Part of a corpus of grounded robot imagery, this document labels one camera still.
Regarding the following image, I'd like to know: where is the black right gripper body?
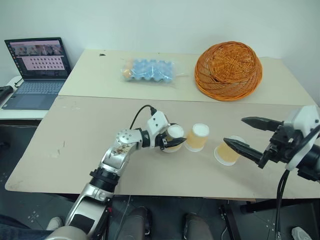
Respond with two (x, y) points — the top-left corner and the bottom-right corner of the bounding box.
(257, 123), (301, 170)

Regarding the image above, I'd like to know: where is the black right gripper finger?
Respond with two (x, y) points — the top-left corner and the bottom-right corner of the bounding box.
(240, 116), (285, 132)
(222, 137), (265, 168)

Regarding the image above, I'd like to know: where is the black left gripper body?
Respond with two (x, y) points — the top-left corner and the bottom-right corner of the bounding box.
(154, 129), (170, 152)

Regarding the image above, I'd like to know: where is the orange paper cup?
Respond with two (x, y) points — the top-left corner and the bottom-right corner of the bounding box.
(185, 123), (210, 153)
(162, 124), (186, 153)
(214, 135), (250, 167)

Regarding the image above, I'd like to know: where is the blue egg tray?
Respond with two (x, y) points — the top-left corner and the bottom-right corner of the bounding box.
(129, 58), (175, 84)

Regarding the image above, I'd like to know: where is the orange wicker basket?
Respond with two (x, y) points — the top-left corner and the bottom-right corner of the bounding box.
(194, 41), (264, 102)

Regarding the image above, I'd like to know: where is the dark rounded robot foot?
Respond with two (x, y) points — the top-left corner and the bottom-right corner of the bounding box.
(122, 206), (153, 240)
(184, 212), (213, 240)

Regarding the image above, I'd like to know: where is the white shoe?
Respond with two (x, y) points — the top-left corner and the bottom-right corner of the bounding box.
(291, 226), (312, 240)
(45, 216), (64, 231)

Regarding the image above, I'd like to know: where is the grey open laptop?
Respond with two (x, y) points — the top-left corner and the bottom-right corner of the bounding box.
(0, 37), (72, 111)

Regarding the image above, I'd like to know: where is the black device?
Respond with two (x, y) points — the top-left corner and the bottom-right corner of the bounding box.
(0, 85), (15, 107)

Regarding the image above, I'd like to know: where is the blue jeans leg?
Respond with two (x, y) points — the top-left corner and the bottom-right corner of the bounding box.
(0, 213), (53, 240)

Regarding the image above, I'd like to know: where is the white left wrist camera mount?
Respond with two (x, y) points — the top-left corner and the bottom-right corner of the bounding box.
(146, 110), (171, 138)

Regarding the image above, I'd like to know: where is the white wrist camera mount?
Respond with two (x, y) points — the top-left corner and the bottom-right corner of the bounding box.
(146, 110), (171, 138)
(282, 104), (320, 171)

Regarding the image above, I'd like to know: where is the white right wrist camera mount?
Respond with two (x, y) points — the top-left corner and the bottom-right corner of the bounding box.
(282, 104), (320, 171)

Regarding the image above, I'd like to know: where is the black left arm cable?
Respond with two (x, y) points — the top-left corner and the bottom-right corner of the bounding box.
(129, 104), (157, 131)

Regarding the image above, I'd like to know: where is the black table frame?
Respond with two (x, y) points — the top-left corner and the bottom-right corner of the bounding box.
(217, 198), (320, 240)

